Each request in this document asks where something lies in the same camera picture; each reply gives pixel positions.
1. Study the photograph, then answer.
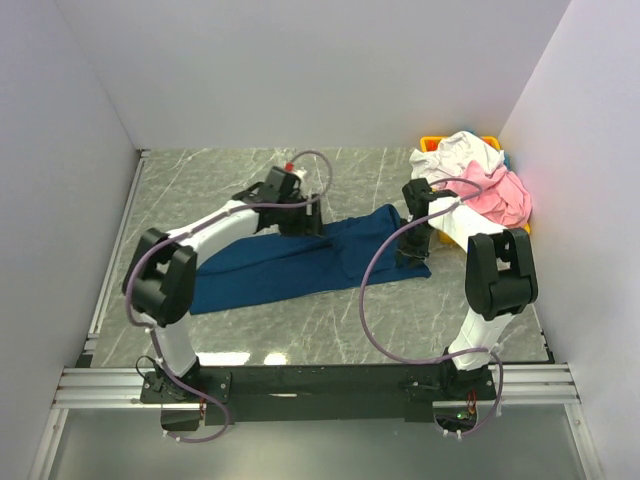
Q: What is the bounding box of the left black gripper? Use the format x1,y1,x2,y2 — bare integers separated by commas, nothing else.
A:
277,193,326,238

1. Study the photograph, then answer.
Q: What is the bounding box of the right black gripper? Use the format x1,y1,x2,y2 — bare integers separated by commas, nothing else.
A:
394,218,435,269

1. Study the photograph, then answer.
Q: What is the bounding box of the dark blue t shirt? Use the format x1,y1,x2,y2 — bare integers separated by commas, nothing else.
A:
190,204,401,315

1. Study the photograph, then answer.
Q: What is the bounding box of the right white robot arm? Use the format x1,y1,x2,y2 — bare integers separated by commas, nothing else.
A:
396,178,538,399

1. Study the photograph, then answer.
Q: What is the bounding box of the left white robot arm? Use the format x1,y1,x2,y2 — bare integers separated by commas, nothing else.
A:
122,163,321,402

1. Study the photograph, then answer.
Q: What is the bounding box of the white t shirt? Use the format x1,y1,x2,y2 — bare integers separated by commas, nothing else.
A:
409,131,508,188

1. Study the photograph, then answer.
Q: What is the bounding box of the yellow plastic bin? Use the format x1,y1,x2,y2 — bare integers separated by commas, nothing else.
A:
419,134,532,245

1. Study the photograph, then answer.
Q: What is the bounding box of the pink t shirt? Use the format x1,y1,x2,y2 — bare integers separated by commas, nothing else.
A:
445,161,532,228

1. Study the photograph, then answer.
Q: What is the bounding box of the black base beam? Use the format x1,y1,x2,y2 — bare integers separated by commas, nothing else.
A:
140,361,496,425

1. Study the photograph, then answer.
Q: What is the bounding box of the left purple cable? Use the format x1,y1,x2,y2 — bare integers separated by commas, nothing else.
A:
124,149,335,445

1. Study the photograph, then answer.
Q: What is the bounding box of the purple cable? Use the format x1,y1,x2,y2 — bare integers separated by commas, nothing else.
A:
124,149,335,445
359,177,504,439

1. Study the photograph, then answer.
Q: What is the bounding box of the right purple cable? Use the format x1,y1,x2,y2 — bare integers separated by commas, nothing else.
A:
359,177,504,439

